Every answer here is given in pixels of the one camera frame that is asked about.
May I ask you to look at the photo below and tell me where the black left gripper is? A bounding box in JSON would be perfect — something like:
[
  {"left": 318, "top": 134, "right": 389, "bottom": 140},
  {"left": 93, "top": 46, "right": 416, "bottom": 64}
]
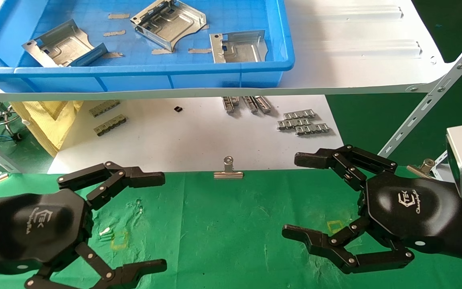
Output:
[{"left": 0, "top": 161, "right": 168, "bottom": 289}]

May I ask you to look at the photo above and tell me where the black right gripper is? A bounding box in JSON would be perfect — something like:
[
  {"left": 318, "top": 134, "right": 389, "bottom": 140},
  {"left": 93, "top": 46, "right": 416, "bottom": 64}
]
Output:
[{"left": 282, "top": 144, "right": 462, "bottom": 275}]

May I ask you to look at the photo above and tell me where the stamped sheet metal part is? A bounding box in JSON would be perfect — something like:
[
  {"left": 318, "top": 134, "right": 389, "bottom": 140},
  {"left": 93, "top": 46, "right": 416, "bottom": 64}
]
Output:
[
  {"left": 209, "top": 30, "right": 269, "bottom": 64},
  {"left": 130, "top": 0, "right": 207, "bottom": 53},
  {"left": 22, "top": 19, "right": 109, "bottom": 67}
]

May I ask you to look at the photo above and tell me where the silver clip strip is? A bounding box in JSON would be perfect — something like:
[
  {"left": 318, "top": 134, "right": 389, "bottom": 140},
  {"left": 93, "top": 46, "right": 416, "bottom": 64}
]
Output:
[
  {"left": 277, "top": 118, "right": 312, "bottom": 130},
  {"left": 283, "top": 109, "right": 316, "bottom": 120},
  {"left": 295, "top": 123, "right": 330, "bottom": 136}
]

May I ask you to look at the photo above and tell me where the grey connector strip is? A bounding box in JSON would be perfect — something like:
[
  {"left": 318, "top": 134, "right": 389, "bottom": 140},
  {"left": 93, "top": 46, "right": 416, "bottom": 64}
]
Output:
[
  {"left": 89, "top": 100, "right": 121, "bottom": 118},
  {"left": 94, "top": 114, "right": 128, "bottom": 136}
]

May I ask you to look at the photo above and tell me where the green table cloth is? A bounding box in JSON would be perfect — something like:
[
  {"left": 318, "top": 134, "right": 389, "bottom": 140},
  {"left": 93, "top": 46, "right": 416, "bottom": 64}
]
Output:
[{"left": 0, "top": 166, "right": 462, "bottom": 289}]

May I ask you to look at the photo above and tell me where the white paper sheet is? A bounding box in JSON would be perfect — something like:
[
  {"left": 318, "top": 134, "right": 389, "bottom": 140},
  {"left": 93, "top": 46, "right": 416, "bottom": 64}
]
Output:
[{"left": 47, "top": 95, "right": 344, "bottom": 174}]

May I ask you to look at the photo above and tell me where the yellow cloth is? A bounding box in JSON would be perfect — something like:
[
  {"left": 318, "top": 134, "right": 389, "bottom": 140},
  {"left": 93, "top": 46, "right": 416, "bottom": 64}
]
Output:
[{"left": 10, "top": 100, "right": 84, "bottom": 157}]

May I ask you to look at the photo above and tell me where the white metal shelf board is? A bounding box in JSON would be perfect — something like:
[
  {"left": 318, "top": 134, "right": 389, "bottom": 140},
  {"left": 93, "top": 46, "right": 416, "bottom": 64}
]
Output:
[{"left": 0, "top": 0, "right": 456, "bottom": 102}]

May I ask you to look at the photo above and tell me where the blue plastic bin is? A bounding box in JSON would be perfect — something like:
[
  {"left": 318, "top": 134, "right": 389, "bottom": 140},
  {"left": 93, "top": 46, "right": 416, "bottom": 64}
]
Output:
[{"left": 0, "top": 0, "right": 296, "bottom": 93}]

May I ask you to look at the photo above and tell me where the silver rail piece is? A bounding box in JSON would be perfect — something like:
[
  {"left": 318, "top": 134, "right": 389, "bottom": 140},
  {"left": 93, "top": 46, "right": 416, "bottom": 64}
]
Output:
[
  {"left": 242, "top": 96, "right": 259, "bottom": 114},
  {"left": 254, "top": 96, "right": 272, "bottom": 114},
  {"left": 222, "top": 96, "right": 240, "bottom": 114}
]

